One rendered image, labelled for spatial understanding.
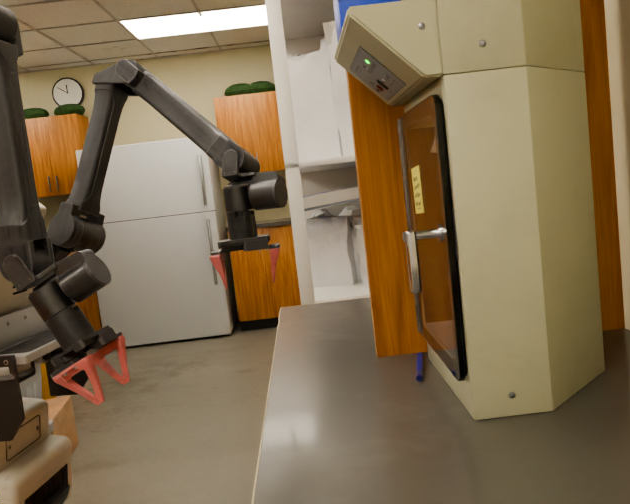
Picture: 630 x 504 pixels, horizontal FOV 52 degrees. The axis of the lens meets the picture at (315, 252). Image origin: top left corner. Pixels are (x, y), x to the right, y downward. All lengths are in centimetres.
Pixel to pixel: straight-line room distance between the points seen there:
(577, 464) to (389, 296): 56
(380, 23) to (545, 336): 47
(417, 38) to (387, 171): 41
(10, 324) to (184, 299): 455
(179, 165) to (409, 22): 502
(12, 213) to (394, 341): 71
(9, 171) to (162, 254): 482
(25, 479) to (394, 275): 82
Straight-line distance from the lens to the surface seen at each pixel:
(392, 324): 127
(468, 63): 90
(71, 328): 110
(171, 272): 590
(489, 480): 79
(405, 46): 89
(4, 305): 145
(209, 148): 137
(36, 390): 326
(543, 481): 79
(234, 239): 131
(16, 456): 150
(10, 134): 112
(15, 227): 111
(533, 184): 92
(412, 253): 93
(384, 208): 124
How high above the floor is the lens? 129
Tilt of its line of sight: 6 degrees down
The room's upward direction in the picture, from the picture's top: 7 degrees counter-clockwise
